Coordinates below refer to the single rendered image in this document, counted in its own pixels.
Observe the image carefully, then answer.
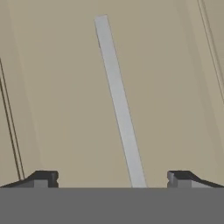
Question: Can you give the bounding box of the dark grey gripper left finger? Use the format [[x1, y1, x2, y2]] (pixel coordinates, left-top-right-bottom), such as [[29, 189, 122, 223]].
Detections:
[[0, 170, 60, 189]]

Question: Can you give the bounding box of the long grey drawer handle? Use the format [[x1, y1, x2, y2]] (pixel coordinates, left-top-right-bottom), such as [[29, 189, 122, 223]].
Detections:
[[94, 14, 148, 189]]

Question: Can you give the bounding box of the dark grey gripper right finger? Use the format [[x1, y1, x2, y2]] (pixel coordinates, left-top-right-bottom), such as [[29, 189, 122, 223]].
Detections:
[[166, 170, 224, 189]]

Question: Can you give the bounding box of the beige drawer front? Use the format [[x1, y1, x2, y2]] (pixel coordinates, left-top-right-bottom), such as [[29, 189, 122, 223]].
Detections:
[[0, 0, 224, 189]]

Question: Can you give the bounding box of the beige cupboard panel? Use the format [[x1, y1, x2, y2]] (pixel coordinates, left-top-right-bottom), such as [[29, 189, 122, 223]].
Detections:
[[0, 59, 23, 187], [200, 0, 224, 102]]

